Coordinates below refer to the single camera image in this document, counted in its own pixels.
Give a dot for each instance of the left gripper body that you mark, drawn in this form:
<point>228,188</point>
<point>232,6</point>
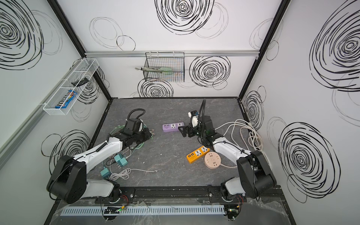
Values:
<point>145,134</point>

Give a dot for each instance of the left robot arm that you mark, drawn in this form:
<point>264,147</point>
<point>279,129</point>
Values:
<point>69,178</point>

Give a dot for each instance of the round pink power strip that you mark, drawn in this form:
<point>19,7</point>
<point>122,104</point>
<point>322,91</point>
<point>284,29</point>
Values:
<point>212,160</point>

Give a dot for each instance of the black wire basket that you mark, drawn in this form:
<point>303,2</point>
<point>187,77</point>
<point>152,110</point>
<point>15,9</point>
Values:
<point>165,66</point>

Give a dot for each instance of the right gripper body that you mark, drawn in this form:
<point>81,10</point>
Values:
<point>190,131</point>

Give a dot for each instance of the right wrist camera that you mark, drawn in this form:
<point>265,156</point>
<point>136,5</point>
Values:
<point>193,115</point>

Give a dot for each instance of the teal charger plug front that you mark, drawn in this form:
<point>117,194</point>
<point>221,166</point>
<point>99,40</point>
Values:
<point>105,173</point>

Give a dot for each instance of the white wire shelf basket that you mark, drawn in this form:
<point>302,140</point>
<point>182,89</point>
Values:
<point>86,94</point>

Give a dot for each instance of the grey slotted cable duct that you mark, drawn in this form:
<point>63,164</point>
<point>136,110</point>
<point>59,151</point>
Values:
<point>144,210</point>

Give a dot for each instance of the teal charger plug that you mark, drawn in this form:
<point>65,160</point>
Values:
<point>120,160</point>
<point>105,173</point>

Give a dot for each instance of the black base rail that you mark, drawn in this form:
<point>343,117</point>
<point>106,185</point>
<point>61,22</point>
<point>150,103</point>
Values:
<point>213,194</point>

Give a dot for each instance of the orange power strip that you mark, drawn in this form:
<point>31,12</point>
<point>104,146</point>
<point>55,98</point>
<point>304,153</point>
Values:
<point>197,154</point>

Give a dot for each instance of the blue candy packet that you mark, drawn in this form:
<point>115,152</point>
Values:
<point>65,101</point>

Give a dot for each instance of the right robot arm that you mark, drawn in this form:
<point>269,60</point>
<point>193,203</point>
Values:
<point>255,174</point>

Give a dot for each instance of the purple power strip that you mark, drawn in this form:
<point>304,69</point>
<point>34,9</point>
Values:
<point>172,127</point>

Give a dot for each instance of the green tongs in basket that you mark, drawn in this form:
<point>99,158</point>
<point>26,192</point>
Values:
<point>161,70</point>

